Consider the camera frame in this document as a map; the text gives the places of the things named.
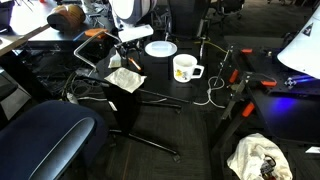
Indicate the white round plate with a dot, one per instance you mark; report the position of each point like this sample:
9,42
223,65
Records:
161,48

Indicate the black tall chair back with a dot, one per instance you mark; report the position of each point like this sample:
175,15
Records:
186,15

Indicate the light wooden desk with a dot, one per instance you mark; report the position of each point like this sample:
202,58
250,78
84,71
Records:
23,20

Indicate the orange marker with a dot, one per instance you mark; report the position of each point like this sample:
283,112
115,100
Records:
135,64

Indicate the cream cloth bag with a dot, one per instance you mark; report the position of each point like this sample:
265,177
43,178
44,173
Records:
248,153

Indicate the orange plastic tool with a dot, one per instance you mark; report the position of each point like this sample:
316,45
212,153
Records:
96,32

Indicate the gray flat panel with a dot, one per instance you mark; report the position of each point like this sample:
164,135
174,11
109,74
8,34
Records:
15,103

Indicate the white mug with print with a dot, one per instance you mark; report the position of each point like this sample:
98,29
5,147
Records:
184,68

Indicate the white power adapter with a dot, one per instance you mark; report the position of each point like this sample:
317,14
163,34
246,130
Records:
72,97

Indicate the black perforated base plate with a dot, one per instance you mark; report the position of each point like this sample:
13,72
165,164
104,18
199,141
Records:
266,66

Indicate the white paper sheet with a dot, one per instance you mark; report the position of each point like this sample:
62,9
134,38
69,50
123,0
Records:
313,150

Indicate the bent metal tube frame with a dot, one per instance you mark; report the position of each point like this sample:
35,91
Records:
75,52

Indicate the blue seat office chair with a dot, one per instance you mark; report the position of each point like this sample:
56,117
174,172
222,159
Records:
40,136

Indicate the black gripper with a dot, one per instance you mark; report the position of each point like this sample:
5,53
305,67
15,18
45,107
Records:
131,46

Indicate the black table pedestal base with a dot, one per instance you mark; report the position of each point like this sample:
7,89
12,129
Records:
126,110

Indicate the black office chair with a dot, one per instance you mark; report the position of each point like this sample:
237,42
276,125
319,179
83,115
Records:
230,6

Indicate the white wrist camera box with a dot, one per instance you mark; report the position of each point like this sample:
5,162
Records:
135,32

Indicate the black desk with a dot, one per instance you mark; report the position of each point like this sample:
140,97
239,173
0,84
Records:
60,36

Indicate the wide crumpled paper napkin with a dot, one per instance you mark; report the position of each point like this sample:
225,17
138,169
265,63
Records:
126,79

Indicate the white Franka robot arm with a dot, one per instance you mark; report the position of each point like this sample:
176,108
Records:
300,50

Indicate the brown round object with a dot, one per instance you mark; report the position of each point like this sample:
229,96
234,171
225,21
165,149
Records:
65,16

